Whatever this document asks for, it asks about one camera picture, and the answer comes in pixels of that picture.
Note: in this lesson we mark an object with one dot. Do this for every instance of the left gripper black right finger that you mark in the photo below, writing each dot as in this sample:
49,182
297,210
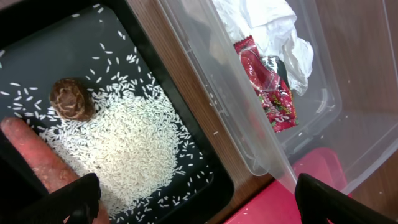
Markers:
318,203

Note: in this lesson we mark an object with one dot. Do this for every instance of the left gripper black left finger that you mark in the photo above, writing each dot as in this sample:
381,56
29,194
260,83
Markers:
77,202

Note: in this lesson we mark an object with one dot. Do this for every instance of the orange carrot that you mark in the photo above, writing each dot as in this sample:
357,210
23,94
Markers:
52,172

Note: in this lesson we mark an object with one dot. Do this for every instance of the brown mushroom piece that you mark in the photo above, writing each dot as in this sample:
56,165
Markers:
71,100

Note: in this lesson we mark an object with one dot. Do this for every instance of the red snack wrapper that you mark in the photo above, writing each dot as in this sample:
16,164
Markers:
271,89

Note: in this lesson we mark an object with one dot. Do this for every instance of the white tissue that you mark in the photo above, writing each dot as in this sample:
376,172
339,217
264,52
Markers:
271,23

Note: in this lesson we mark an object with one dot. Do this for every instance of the black waste tray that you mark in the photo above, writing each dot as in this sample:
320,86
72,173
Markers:
100,43

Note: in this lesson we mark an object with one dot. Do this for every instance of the red plastic tray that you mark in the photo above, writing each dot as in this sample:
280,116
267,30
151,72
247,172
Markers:
276,204

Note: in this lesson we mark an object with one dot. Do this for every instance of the white rice pile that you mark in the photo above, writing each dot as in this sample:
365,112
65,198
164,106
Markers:
130,143

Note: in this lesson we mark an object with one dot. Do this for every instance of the clear plastic bin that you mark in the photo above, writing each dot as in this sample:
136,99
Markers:
350,106

